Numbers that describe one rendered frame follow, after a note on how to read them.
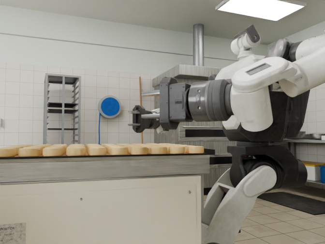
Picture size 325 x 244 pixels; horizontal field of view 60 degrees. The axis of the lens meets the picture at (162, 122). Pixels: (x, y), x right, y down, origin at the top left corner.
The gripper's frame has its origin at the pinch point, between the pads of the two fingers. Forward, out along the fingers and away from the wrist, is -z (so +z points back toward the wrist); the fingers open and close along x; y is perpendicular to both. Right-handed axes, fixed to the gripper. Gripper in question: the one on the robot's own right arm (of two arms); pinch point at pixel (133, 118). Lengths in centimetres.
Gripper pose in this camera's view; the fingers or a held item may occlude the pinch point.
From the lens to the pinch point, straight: 125.8
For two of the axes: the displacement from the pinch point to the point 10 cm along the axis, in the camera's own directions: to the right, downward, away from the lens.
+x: 0.0, -10.0, 0.5
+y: 8.8, -0.2, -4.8
